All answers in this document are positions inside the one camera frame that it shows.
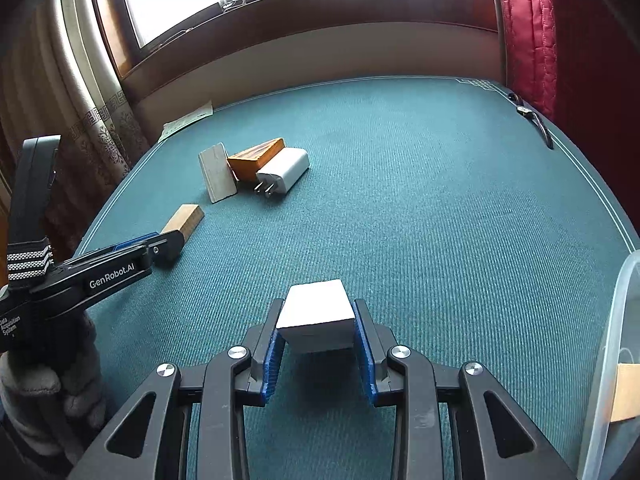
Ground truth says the brown wooden rectangular block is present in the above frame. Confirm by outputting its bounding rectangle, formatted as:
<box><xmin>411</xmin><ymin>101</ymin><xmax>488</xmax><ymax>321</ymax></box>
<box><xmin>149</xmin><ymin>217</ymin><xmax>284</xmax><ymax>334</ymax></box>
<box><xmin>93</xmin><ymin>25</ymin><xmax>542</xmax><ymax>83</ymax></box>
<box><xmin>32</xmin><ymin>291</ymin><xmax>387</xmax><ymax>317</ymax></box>
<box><xmin>160</xmin><ymin>203</ymin><xmax>206</xmax><ymax>241</ymax></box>

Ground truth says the beige patterned curtain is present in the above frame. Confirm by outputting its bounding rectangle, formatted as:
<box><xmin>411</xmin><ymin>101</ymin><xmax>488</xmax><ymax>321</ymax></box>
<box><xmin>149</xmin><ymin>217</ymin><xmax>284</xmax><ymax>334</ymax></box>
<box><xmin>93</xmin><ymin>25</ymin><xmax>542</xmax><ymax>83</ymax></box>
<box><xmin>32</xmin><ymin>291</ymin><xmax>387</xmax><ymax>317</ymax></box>
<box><xmin>0</xmin><ymin>0</ymin><xmax>151</xmax><ymax>241</ymax></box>

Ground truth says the small wooden wedge block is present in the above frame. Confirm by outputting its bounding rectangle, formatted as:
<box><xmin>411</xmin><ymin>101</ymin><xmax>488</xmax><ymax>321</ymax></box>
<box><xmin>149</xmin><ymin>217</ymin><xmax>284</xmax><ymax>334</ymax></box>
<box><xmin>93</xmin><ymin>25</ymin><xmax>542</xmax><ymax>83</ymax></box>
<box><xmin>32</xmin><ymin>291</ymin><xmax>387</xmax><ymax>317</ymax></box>
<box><xmin>612</xmin><ymin>362</ymin><xmax>640</xmax><ymax>423</ymax></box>

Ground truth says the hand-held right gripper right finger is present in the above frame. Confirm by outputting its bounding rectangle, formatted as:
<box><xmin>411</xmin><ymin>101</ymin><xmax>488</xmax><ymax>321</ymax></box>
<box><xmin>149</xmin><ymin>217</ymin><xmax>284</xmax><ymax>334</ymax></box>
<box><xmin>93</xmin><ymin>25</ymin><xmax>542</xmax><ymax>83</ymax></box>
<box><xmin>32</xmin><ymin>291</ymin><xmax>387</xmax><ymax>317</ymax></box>
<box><xmin>351</xmin><ymin>298</ymin><xmax>576</xmax><ymax>480</ymax></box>

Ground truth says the orange black-striped wedge block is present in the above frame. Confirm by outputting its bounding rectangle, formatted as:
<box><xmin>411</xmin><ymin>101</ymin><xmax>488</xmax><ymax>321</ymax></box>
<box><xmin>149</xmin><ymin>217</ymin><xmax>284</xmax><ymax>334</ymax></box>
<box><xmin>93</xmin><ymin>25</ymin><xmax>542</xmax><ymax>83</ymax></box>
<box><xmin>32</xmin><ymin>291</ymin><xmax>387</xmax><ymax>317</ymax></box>
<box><xmin>227</xmin><ymin>137</ymin><xmax>287</xmax><ymax>183</ymax></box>

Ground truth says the red quilted cushion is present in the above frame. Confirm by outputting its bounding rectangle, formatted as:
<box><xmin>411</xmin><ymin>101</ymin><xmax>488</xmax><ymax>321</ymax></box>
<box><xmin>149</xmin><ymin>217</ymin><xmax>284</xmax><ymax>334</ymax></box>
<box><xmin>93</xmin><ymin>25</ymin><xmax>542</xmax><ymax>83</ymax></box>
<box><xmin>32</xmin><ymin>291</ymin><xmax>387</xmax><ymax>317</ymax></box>
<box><xmin>487</xmin><ymin>0</ymin><xmax>558</xmax><ymax>118</ymax></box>

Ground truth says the plain white wedge block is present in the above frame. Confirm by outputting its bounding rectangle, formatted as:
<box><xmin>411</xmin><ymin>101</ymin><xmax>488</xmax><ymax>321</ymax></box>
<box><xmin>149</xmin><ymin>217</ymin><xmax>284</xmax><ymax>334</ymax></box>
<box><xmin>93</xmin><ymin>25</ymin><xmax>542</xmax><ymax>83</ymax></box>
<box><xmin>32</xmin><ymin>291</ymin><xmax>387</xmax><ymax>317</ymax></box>
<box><xmin>276</xmin><ymin>279</ymin><xmax>356</xmax><ymax>353</ymax></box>

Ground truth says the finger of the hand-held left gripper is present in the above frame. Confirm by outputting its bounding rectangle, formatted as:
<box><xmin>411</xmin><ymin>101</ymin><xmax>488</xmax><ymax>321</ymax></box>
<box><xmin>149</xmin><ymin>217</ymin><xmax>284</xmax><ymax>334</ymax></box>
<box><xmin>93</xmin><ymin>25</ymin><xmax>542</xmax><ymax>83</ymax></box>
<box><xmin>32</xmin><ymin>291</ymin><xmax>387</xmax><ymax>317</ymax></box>
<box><xmin>114</xmin><ymin>232</ymin><xmax>162</xmax><ymax>251</ymax></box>
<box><xmin>147</xmin><ymin>229</ymin><xmax>184</xmax><ymax>267</ymax></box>

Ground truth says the printed paper sheet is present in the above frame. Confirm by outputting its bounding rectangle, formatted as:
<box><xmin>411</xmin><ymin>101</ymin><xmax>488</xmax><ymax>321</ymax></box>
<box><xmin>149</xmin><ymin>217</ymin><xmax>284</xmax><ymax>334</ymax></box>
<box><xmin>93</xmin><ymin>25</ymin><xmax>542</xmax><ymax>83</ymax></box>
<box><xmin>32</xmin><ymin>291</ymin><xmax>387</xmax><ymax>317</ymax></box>
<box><xmin>159</xmin><ymin>100</ymin><xmax>215</xmax><ymax>143</ymax></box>

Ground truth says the grey wooden striped block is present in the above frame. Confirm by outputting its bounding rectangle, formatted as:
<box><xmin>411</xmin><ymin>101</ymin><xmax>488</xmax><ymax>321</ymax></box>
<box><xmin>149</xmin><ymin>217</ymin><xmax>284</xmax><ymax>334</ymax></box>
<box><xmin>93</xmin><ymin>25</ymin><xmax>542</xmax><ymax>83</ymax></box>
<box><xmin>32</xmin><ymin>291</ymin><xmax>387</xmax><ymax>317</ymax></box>
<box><xmin>198</xmin><ymin>143</ymin><xmax>238</xmax><ymax>204</ymax></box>

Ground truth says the clear plastic container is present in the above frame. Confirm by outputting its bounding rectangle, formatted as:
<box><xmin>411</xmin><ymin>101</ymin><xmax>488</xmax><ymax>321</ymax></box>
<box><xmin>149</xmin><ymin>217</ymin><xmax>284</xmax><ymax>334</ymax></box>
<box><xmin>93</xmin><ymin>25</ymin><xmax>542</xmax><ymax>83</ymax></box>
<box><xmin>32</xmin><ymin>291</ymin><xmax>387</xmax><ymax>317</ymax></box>
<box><xmin>580</xmin><ymin>249</ymin><xmax>640</xmax><ymax>480</ymax></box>

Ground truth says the black strap wristwatch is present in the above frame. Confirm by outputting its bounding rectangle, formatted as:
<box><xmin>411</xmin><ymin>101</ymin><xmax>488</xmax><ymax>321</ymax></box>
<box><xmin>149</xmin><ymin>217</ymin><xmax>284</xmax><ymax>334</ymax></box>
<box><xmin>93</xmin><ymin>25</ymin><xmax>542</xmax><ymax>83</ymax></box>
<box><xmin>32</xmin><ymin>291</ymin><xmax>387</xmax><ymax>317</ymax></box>
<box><xmin>507</xmin><ymin>91</ymin><xmax>555</xmax><ymax>150</ymax></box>

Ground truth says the person's left hand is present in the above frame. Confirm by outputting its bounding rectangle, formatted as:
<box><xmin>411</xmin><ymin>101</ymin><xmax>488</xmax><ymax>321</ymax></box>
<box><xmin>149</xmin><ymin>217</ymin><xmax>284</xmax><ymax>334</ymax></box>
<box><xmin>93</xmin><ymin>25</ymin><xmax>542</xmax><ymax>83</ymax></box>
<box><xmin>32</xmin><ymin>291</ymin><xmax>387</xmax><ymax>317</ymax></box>
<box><xmin>0</xmin><ymin>310</ymin><xmax>108</xmax><ymax>461</ymax></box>

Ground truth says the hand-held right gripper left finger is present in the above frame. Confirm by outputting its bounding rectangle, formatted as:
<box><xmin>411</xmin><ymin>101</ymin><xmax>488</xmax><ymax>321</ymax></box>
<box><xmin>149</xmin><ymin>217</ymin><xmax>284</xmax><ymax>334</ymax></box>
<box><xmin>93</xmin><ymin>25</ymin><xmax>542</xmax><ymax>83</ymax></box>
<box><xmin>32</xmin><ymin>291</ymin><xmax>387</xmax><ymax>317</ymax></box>
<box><xmin>67</xmin><ymin>297</ymin><xmax>286</xmax><ymax>480</ymax></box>

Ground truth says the white wall charger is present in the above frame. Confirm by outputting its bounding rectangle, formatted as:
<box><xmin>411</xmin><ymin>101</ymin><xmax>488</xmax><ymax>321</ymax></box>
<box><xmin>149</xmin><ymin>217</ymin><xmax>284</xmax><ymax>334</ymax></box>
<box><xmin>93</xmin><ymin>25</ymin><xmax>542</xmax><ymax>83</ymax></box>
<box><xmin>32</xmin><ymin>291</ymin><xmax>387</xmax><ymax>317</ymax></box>
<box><xmin>255</xmin><ymin>147</ymin><xmax>311</xmax><ymax>200</ymax></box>

